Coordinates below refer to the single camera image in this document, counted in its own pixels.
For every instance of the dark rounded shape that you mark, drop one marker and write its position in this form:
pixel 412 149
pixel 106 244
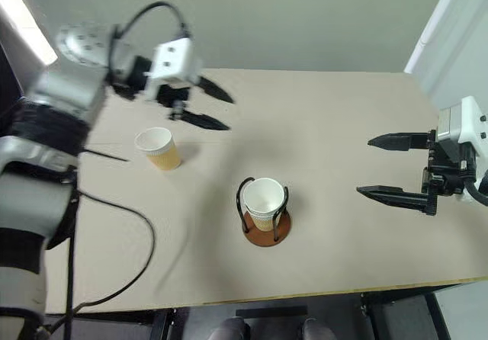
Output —
pixel 314 329
pixel 230 329

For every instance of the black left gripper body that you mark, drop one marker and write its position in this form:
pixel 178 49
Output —
pixel 176 96

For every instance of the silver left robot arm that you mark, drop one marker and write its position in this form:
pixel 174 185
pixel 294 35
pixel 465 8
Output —
pixel 57 88

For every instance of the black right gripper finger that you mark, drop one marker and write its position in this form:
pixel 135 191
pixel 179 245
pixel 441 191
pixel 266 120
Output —
pixel 404 198
pixel 400 141

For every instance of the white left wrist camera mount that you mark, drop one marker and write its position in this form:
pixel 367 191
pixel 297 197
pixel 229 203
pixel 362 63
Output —
pixel 173 59

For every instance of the black table frame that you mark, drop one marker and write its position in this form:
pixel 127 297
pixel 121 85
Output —
pixel 400 313

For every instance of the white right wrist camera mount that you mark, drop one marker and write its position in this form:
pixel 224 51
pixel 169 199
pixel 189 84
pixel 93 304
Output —
pixel 469 120

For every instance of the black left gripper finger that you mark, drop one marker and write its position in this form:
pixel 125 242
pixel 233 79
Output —
pixel 215 88
pixel 206 120

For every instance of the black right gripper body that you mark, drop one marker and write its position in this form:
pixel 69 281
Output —
pixel 448 174

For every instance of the brown ribbed paper cup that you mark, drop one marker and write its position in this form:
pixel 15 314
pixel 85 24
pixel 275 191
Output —
pixel 263 222
pixel 164 157

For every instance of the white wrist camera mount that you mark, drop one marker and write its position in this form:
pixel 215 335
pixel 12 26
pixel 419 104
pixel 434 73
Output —
pixel 469 120
pixel 173 59

